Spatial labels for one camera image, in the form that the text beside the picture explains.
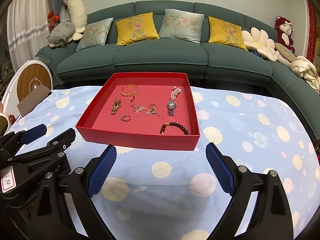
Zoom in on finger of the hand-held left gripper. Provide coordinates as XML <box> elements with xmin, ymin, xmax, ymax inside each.
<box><xmin>0</xmin><ymin>124</ymin><xmax>47</xmax><ymax>157</ymax></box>
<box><xmin>6</xmin><ymin>128</ymin><xmax>76</xmax><ymax>167</ymax></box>

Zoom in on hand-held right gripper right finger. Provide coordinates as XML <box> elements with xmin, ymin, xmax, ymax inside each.
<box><xmin>205</xmin><ymin>142</ymin><xmax>292</xmax><ymax>240</ymax></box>

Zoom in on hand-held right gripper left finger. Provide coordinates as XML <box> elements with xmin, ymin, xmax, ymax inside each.
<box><xmin>32</xmin><ymin>144</ymin><xmax>117</xmax><ymax>240</ymax></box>

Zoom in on red jewelry tray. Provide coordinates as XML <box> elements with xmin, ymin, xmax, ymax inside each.
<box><xmin>75</xmin><ymin>72</ymin><xmax>200</xmax><ymax>152</ymax></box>

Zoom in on dark wooden bead bracelet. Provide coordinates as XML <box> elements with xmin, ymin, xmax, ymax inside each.
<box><xmin>160</xmin><ymin>121</ymin><xmax>190</xmax><ymax>136</ymax></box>

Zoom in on gold wrist watch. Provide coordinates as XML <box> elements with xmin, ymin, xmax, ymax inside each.
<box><xmin>111</xmin><ymin>99</ymin><xmax>121</xmax><ymax>116</ymax></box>

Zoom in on silver gold earrings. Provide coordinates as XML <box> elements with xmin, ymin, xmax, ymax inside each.
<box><xmin>146</xmin><ymin>103</ymin><xmax>167</xmax><ymax>120</ymax></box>

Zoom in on silver wrist watch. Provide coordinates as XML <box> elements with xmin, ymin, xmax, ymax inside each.
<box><xmin>167</xmin><ymin>100</ymin><xmax>177</xmax><ymax>117</ymax></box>

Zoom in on gold bangle bracelet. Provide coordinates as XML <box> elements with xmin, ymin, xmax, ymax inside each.
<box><xmin>120</xmin><ymin>84</ymin><xmax>139</xmax><ymax>96</ymax></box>

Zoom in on pink pearl bracelet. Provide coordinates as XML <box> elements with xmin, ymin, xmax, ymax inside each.
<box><xmin>171</xmin><ymin>86</ymin><xmax>182</xmax><ymax>101</ymax></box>

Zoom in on brown paper pouch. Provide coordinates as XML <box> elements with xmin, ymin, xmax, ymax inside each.
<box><xmin>17</xmin><ymin>84</ymin><xmax>50</xmax><ymax>117</ymax></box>

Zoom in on white rimmed oval object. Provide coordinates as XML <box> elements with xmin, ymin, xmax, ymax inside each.
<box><xmin>0</xmin><ymin>114</ymin><xmax>9</xmax><ymax>135</ymax></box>

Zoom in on printed light blue blanket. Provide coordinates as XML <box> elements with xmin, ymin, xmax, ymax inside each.
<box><xmin>5</xmin><ymin>85</ymin><xmax>320</xmax><ymax>240</ymax></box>

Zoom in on white exercise machine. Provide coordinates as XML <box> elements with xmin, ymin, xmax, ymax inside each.
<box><xmin>1</xmin><ymin>59</ymin><xmax>53</xmax><ymax>115</ymax></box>

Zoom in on grey pig plush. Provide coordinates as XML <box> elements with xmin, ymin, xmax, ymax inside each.
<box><xmin>47</xmin><ymin>20</ymin><xmax>76</xmax><ymax>48</ymax></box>

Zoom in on light blue embroidered cushion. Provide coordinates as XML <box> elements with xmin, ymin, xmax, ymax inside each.
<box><xmin>159</xmin><ymin>9</ymin><xmax>204</xmax><ymax>45</ymax></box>
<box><xmin>76</xmin><ymin>17</ymin><xmax>114</xmax><ymax>52</ymax></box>

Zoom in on white sheer curtain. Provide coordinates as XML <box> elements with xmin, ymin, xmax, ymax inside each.
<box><xmin>6</xmin><ymin>0</ymin><xmax>54</xmax><ymax>55</ymax></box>

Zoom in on red curtain bow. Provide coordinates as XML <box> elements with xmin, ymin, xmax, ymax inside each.
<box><xmin>47</xmin><ymin>10</ymin><xmax>61</xmax><ymax>29</ymax></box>

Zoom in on blue patterned cloth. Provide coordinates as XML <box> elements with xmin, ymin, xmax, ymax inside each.
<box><xmin>249</xmin><ymin>49</ymin><xmax>265</xmax><ymax>59</ymax></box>

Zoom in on teal sofa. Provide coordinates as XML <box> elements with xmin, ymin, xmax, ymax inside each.
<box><xmin>35</xmin><ymin>1</ymin><xmax>320</xmax><ymax>140</ymax></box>

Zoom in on long white cow plush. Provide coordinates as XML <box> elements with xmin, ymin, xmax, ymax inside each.
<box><xmin>62</xmin><ymin>0</ymin><xmax>88</xmax><ymax>40</ymax></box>

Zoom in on cream blanket bundle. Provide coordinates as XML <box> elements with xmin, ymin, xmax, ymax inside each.
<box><xmin>290</xmin><ymin>56</ymin><xmax>320</xmax><ymax>94</ymax></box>

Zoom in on white flower cushion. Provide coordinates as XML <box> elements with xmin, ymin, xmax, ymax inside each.
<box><xmin>241</xmin><ymin>27</ymin><xmax>279</xmax><ymax>62</ymax></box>

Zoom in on beige round cushion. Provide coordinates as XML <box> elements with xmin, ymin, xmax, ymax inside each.
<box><xmin>274</xmin><ymin>42</ymin><xmax>297</xmax><ymax>60</ymax></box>

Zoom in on yellow embroidered cushion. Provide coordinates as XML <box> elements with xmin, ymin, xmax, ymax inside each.
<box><xmin>116</xmin><ymin>12</ymin><xmax>160</xmax><ymax>46</ymax></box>
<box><xmin>208</xmin><ymin>16</ymin><xmax>248</xmax><ymax>51</ymax></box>

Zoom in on red monkey plush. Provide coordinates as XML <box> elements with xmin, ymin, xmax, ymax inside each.
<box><xmin>275</xmin><ymin>16</ymin><xmax>295</xmax><ymax>53</ymax></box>

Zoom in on red wall hanging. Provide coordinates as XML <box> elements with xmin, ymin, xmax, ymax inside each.
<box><xmin>306</xmin><ymin>1</ymin><xmax>320</xmax><ymax>63</ymax></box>

